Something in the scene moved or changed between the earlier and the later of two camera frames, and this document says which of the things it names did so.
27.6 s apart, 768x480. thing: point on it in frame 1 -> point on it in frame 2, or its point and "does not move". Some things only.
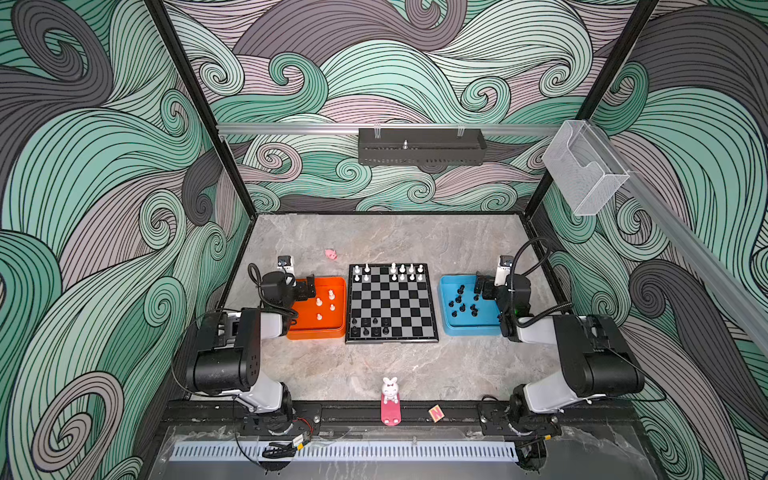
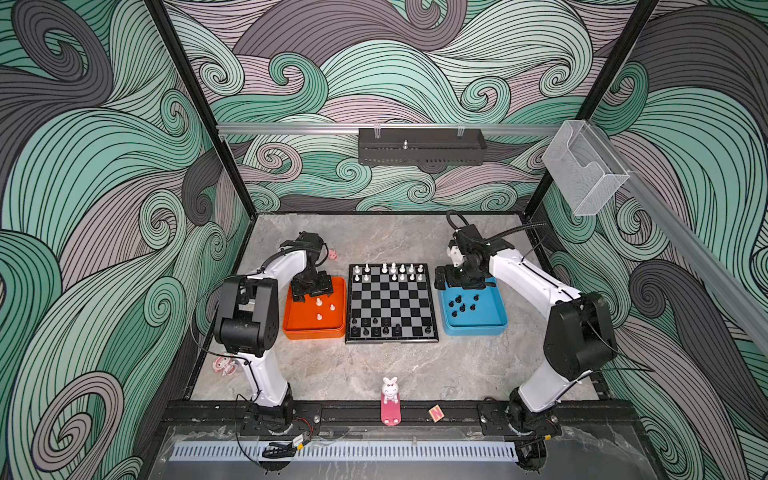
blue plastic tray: (464, 313) does not move
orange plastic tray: (324, 316) does not move
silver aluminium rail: (340, 128) does not move
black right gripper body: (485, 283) -> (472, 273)
